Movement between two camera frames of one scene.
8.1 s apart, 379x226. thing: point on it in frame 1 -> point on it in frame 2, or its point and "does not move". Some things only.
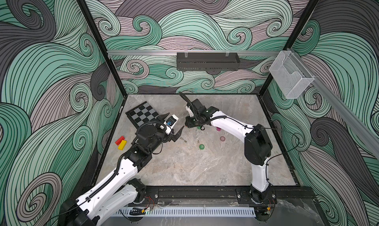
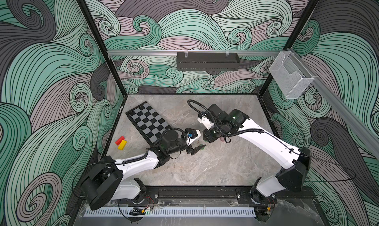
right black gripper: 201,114 -> 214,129
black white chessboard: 142,113 does not move
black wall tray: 208,61 does not move
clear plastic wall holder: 291,76 does not move
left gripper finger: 176,136 -> 197,149
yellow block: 122,145 does not move
